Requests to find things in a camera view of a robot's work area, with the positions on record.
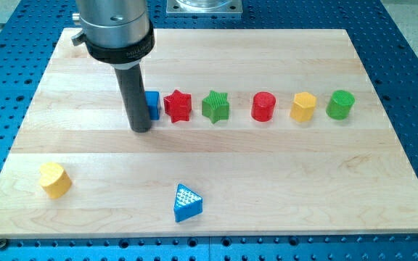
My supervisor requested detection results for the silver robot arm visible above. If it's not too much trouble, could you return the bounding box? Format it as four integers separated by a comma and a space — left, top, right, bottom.
72, 0, 155, 70

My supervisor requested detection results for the blue cube block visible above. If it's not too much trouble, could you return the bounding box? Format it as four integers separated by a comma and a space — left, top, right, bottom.
145, 91, 161, 120

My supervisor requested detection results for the yellow heart block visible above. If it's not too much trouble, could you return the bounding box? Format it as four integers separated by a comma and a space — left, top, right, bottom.
39, 162, 73, 199

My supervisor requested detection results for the green star block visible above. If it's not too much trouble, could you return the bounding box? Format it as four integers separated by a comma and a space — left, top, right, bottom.
202, 90, 230, 124

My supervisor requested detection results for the red star block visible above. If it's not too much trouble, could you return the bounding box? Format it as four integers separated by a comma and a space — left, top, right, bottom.
163, 90, 192, 123

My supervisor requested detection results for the light wooden board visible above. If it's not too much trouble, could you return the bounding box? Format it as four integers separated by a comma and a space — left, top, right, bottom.
0, 28, 418, 239

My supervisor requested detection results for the red cylinder block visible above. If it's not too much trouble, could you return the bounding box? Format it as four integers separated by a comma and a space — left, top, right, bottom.
251, 91, 276, 122

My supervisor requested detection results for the blue triangle block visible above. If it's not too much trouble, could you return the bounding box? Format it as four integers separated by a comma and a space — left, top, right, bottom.
173, 183, 203, 223

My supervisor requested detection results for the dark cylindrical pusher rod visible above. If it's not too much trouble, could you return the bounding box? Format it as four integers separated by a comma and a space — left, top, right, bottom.
115, 65, 152, 133

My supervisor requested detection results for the yellow hexagon block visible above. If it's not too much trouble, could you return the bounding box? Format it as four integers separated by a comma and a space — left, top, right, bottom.
290, 92, 317, 123

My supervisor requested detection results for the green cylinder block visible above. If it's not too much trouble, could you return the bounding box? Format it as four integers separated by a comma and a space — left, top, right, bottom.
326, 90, 355, 120

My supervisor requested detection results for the blue perforated metal plate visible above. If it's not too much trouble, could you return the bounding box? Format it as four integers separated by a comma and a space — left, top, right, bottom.
0, 1, 418, 260

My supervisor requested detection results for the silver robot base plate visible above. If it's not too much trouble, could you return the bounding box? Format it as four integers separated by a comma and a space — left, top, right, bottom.
166, 0, 243, 16

